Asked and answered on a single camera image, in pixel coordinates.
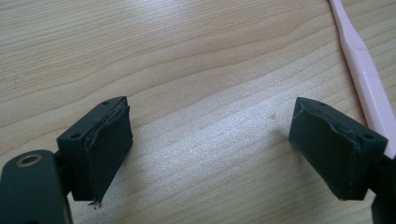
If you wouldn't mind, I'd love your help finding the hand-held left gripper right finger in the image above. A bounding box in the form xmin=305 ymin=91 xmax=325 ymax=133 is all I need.
xmin=288 ymin=96 xmax=389 ymax=202

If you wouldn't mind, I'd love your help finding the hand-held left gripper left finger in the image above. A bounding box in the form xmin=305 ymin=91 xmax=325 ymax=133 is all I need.
xmin=56 ymin=95 xmax=134 ymax=208

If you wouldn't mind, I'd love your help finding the pink toothbrush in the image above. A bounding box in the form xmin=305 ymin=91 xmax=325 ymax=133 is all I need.
xmin=328 ymin=0 xmax=396 ymax=160

